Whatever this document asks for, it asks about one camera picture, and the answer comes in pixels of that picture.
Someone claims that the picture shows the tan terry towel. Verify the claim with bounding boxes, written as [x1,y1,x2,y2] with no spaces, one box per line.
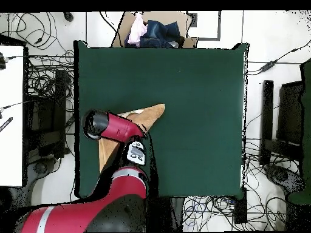
[98,103,166,174]

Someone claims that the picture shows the black flat case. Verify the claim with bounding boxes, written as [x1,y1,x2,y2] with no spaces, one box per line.
[275,79,304,146]

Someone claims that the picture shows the black flat strip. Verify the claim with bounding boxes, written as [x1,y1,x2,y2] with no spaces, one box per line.
[0,116,13,133]

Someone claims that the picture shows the dark green table cloth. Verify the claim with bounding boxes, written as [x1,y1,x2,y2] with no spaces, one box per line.
[73,40,250,198]

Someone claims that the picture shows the blue denim jeans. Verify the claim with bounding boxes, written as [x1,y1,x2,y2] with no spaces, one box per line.
[139,19,185,49]

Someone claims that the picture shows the pale pink garment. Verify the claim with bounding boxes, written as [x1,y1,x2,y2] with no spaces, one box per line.
[126,13,148,46]

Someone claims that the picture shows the brown cardboard box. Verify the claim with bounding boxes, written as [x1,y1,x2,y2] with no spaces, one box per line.
[112,11,199,49]

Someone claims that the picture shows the black equipment stand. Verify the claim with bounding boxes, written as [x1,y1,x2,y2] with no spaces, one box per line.
[24,69,67,158]

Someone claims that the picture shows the black upright bar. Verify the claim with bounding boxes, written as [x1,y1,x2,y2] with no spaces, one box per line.
[259,79,275,167]

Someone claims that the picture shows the black power strip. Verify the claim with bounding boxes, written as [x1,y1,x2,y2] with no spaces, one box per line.
[233,187,248,224]

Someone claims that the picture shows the dark round floor stand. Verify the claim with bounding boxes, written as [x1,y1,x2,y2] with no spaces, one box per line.
[263,163,306,195]
[27,157,58,175]

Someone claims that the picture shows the white desk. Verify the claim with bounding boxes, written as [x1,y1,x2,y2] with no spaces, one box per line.
[0,44,25,187]

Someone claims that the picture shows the green hanging cloth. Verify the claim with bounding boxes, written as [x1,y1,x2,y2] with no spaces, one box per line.
[287,58,311,206]

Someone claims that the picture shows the black cable tangle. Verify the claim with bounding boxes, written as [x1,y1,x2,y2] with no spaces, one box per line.
[182,195,287,231]
[24,49,75,98]

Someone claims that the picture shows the black cable with adapter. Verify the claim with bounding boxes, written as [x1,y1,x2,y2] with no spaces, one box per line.
[247,39,311,76]

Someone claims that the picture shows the black loose floor cables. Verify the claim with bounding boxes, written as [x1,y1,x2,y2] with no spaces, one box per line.
[0,12,73,52]

